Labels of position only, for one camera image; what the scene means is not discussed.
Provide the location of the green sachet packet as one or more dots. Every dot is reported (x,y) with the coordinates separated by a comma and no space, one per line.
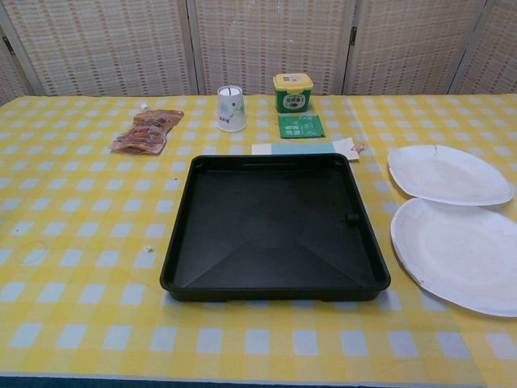
(301,126)

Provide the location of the woven folding screen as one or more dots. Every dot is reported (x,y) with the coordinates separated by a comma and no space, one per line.
(121,40)

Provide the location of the white paper plate cracked rim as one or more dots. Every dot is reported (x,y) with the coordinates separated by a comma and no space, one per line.
(444,174)

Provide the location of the yellow checked tablecloth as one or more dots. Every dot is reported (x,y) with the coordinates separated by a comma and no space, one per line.
(81,202)

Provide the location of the white and teal card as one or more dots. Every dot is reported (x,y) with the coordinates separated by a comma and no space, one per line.
(291,148)

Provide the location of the green tub with yellow lid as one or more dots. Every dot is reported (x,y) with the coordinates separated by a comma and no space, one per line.
(291,97)

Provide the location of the brown sauce pouch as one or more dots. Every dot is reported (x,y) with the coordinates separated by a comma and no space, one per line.
(145,131)

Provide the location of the black square plastic tray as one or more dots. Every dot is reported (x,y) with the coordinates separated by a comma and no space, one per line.
(274,226)

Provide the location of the white paper cup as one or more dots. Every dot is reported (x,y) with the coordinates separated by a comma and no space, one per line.
(231,109)

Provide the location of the white paper plate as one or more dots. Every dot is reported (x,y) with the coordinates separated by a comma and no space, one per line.
(456,254)

